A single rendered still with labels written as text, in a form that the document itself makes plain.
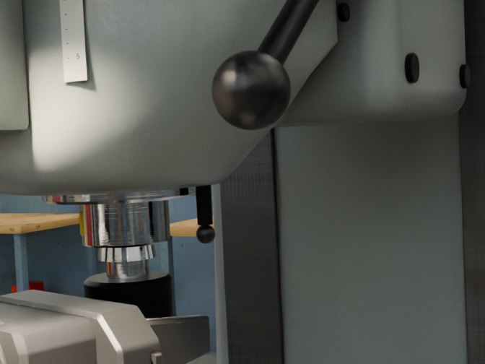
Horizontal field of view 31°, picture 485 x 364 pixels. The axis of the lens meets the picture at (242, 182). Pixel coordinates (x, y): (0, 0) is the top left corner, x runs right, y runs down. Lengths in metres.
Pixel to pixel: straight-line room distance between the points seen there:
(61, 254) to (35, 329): 5.64
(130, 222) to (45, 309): 0.06
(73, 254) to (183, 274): 0.88
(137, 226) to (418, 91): 0.20
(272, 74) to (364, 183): 0.49
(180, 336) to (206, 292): 4.95
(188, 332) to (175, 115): 0.13
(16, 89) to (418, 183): 0.48
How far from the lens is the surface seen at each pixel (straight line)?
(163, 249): 4.57
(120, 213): 0.44
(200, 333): 0.47
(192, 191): 0.44
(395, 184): 0.79
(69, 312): 0.42
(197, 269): 5.41
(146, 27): 0.36
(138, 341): 0.40
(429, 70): 0.57
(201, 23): 0.37
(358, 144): 0.80
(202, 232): 0.44
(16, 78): 0.38
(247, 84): 0.31
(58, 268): 6.07
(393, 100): 0.51
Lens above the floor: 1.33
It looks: 3 degrees down
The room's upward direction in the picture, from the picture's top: 3 degrees counter-clockwise
